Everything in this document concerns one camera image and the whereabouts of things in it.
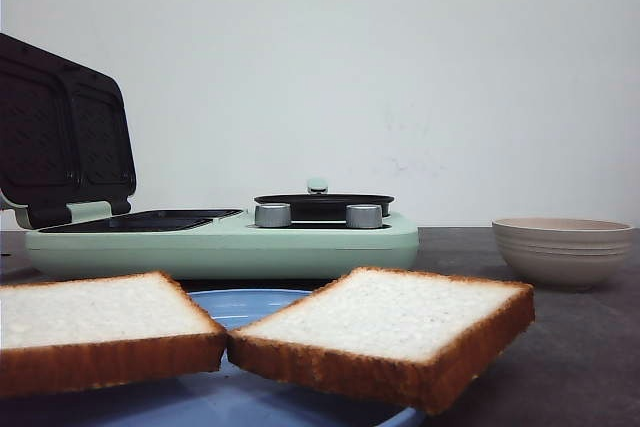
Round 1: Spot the white bread slice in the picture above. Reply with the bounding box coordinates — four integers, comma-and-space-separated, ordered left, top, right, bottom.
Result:
227, 267, 535, 414
1, 272, 227, 398

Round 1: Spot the breakfast maker lid with plate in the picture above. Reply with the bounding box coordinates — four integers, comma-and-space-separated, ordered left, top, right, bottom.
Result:
1, 35, 136, 229

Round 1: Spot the mint green breakfast maker base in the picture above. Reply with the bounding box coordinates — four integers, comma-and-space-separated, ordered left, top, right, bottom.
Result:
25, 209, 419, 280

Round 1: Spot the black round frying pan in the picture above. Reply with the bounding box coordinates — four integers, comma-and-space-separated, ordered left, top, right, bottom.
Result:
254, 177, 395, 221

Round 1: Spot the right silver control knob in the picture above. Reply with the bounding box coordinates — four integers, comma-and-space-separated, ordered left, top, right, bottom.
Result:
345, 204, 383, 230

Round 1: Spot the silver control knob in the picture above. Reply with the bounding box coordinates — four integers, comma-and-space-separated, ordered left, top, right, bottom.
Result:
345, 204, 383, 230
254, 203, 291, 228

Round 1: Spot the left silver control knob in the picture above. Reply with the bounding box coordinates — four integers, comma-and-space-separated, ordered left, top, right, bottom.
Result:
254, 203, 291, 228

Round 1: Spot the blue round plate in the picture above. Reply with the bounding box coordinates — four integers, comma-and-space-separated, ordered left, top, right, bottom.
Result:
0, 288, 426, 427

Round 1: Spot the beige ribbed bowl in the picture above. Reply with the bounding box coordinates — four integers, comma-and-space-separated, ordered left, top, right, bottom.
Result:
492, 217, 633, 290

